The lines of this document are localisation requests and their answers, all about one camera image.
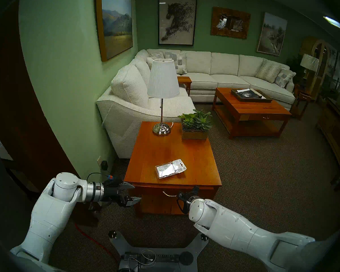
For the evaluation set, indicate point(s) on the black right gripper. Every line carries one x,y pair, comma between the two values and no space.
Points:
187,196

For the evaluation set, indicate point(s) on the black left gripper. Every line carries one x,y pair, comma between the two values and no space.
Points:
113,192

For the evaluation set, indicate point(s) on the wooden end table drawer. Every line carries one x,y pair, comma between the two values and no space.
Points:
153,190

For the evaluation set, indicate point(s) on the clear plastic blister pack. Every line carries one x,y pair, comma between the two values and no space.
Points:
170,169

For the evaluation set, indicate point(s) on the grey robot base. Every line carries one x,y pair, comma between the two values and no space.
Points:
121,246

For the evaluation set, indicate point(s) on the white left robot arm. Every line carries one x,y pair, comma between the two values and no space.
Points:
51,214

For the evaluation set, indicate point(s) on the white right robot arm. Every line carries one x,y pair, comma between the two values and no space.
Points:
238,229

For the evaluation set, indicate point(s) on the black power adapter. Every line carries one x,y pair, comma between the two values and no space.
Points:
104,165

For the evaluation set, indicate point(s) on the orange wooden end table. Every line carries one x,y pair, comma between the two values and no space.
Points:
170,149

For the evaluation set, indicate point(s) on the black power strip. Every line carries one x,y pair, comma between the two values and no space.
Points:
164,257

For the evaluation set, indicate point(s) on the succulent planter box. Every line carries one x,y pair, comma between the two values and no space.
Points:
195,124

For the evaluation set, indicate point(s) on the wooden coffee table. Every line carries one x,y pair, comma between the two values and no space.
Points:
253,110

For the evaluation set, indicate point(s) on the small wooden side table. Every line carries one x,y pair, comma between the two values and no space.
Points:
301,98
184,81

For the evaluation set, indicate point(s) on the dark hardcover book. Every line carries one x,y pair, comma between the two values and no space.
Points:
249,94

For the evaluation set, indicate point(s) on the white shade chrome table lamp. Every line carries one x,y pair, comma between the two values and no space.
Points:
163,77

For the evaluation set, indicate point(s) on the dark wooden serving tray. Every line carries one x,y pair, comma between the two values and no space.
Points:
265,99

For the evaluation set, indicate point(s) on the grey patterned throw pillow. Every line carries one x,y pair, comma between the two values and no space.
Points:
181,61
284,78

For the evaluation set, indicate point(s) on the cream sectional sofa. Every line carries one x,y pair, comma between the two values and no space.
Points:
223,66

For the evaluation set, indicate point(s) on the beige striped throw pillow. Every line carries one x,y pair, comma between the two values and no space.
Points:
268,71
157,55

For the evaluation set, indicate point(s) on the wooden sideboard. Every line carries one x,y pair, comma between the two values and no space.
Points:
334,129

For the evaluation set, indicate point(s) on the rustic wood framed mirror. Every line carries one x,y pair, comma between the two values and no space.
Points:
215,26

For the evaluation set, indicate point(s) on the framed mountain landscape painting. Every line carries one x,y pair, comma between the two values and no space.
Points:
116,22

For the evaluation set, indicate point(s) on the black framed horse artwork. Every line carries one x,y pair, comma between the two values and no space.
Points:
177,20

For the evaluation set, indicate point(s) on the wrapped shade table lamp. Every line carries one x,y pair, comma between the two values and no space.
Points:
309,61

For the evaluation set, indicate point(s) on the framed tree landscape painting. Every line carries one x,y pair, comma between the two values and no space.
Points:
272,34

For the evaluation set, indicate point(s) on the arched wooden cabinet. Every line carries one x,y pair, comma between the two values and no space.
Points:
325,63

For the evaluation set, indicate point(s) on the fluorescent ceiling light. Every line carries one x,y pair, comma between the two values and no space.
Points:
333,23

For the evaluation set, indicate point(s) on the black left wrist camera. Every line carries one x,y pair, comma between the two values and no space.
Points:
113,180

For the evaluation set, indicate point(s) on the beige wall outlet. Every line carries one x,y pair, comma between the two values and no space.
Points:
99,161

